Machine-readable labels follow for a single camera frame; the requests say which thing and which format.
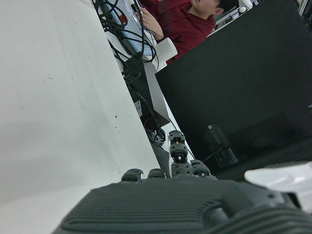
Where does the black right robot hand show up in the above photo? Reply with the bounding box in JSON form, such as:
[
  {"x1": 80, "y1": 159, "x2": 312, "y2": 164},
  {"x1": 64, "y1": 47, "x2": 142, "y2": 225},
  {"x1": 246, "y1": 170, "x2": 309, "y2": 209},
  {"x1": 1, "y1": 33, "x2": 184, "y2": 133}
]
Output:
[{"x1": 50, "y1": 130, "x2": 312, "y2": 234}]

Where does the bystander hand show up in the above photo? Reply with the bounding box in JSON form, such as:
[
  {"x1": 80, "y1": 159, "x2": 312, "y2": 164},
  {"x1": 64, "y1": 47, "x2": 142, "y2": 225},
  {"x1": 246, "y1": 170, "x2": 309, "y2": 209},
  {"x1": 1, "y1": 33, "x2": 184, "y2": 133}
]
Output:
[{"x1": 135, "y1": 6, "x2": 164, "y2": 39}]

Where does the grey-blue teach pendant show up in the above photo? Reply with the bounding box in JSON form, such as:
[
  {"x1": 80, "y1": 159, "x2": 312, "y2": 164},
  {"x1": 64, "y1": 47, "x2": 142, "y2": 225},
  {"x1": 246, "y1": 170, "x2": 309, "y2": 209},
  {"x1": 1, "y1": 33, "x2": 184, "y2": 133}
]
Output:
[{"x1": 97, "y1": 0, "x2": 156, "y2": 58}]

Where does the person in red sweater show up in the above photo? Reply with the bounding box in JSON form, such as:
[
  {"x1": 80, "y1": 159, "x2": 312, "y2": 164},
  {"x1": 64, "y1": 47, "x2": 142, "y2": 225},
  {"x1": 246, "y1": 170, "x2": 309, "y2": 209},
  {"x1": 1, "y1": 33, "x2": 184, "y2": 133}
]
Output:
[{"x1": 140, "y1": 0, "x2": 225, "y2": 65}]

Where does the black power supply box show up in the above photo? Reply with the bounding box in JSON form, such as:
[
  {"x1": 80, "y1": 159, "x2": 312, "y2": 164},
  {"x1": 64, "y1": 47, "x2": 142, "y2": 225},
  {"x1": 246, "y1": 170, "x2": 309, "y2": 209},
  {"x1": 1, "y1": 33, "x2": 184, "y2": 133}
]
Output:
[{"x1": 123, "y1": 55, "x2": 171, "y2": 127}]

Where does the black cylindrical device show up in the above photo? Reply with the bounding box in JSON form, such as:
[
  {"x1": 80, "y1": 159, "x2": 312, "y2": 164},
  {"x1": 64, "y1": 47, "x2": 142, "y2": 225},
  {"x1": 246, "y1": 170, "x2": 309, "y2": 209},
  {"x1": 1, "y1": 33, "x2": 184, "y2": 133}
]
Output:
[{"x1": 203, "y1": 123, "x2": 241, "y2": 169}]

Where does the black computer monitor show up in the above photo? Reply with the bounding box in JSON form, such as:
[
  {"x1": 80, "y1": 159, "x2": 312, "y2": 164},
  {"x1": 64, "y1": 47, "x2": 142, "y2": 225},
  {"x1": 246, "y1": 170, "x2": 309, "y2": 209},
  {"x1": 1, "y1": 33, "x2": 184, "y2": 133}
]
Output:
[{"x1": 155, "y1": 0, "x2": 312, "y2": 175}]

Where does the white table cover sheet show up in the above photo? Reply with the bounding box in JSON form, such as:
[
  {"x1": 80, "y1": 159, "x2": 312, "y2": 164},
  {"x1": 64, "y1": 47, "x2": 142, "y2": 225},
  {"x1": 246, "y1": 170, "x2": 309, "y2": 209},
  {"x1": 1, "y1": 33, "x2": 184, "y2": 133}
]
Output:
[{"x1": 0, "y1": 0, "x2": 171, "y2": 234}]

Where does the braided black cable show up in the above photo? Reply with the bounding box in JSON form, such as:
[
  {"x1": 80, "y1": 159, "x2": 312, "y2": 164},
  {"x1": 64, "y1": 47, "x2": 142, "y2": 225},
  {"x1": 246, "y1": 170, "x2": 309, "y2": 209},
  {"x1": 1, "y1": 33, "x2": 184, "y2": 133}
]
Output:
[{"x1": 123, "y1": 0, "x2": 147, "y2": 85}]

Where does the black cable bundle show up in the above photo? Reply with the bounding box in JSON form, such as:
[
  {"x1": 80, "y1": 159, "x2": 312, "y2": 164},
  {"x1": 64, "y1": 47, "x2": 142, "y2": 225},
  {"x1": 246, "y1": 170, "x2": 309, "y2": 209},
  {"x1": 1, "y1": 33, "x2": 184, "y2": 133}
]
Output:
[{"x1": 94, "y1": 0, "x2": 159, "y2": 71}]

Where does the coiled black cable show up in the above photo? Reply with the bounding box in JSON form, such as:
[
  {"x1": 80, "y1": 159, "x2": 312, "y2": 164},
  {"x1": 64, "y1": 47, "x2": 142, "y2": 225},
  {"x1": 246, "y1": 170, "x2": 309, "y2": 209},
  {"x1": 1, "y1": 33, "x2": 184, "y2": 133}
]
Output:
[{"x1": 143, "y1": 118, "x2": 166, "y2": 147}]

